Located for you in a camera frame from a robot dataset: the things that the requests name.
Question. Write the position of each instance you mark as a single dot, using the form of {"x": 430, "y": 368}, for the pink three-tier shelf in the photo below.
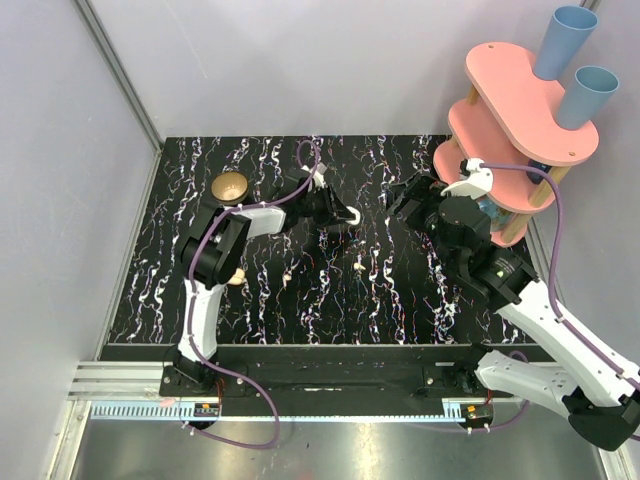
{"x": 507, "y": 118}

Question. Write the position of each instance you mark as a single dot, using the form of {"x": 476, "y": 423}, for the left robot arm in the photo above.
{"x": 210, "y": 253}

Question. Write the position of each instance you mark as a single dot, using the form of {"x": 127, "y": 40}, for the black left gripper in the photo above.
{"x": 326, "y": 205}

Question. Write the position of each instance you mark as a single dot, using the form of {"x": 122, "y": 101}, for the cream earbud charging case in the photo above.
{"x": 238, "y": 278}

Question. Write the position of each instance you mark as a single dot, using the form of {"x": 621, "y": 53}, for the white earbud charging case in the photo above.
{"x": 356, "y": 216}

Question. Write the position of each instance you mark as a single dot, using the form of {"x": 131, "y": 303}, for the blue cup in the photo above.
{"x": 569, "y": 28}
{"x": 585, "y": 97}

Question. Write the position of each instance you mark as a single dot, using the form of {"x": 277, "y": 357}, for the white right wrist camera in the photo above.
{"x": 477, "y": 180}

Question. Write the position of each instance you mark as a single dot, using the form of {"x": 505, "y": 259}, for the gold patterned ceramic bowl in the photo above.
{"x": 230, "y": 188}

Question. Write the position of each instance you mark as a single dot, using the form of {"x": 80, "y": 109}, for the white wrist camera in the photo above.
{"x": 477, "y": 180}
{"x": 319, "y": 176}

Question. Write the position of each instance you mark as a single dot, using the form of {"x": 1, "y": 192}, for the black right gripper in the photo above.
{"x": 419, "y": 188}

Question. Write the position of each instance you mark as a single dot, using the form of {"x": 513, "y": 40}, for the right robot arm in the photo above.
{"x": 594, "y": 389}

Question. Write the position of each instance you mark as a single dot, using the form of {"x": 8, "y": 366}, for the blue cup rear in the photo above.
{"x": 569, "y": 28}

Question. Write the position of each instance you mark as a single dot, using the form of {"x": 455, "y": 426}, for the blue patterned mug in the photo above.
{"x": 499, "y": 217}

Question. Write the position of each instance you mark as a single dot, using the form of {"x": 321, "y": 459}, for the blue cup front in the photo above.
{"x": 585, "y": 97}

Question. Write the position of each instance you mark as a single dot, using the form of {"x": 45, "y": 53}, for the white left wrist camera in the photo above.
{"x": 319, "y": 176}

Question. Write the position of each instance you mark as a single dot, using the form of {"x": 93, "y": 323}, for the aluminium frame rail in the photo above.
{"x": 114, "y": 64}

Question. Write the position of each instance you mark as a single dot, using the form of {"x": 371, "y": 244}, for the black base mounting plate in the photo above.
{"x": 328, "y": 381}

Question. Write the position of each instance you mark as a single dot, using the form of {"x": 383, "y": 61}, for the dark blue object on shelf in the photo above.
{"x": 537, "y": 167}

